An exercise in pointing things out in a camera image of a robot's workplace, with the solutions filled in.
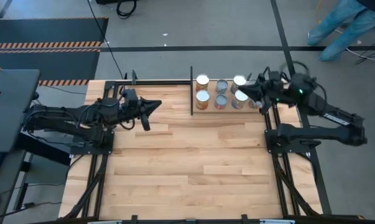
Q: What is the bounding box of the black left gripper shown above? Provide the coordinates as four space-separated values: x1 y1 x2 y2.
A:
116 97 162 132

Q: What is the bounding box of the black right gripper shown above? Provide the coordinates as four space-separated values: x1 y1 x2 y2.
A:
238 77 295 116

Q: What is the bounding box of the peaches can pale blue label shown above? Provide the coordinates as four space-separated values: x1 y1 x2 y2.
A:
231 90 249 110

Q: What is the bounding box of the tall pale label food can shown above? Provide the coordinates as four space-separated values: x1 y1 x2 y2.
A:
229 75 248 94

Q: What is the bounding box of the short pink striped can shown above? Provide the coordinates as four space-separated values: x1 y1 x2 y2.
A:
214 94 228 110

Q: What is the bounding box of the orange corn can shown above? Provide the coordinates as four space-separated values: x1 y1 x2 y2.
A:
195 90 210 111

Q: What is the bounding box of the orange label food can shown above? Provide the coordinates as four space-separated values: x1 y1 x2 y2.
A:
195 74 210 92

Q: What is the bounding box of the person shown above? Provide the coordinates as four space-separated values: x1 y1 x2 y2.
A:
307 0 375 62

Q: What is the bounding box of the black hazard striped floor mat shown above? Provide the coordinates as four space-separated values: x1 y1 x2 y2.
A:
0 17 109 87

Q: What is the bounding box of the dark grey flat panel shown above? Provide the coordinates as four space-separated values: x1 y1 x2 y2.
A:
0 68 41 153

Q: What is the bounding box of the grey side desk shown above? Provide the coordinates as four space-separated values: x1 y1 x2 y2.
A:
0 149 29 224

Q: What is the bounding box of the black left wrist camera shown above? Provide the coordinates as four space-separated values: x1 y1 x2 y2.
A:
122 88 139 108

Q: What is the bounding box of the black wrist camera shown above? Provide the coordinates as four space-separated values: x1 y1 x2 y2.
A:
267 70 284 83
122 88 139 108

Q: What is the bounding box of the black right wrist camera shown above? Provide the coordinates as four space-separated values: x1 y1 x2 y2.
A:
267 70 284 83

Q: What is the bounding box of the black aluminium rig frame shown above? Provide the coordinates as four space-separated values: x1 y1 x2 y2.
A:
58 70 334 224

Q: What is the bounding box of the wooden shelf with black frame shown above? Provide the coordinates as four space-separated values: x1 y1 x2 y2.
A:
189 65 269 115

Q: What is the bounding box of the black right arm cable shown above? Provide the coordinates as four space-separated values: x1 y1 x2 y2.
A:
279 60 312 82

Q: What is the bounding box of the coiled black floor cable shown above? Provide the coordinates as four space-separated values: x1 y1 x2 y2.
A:
116 0 139 20

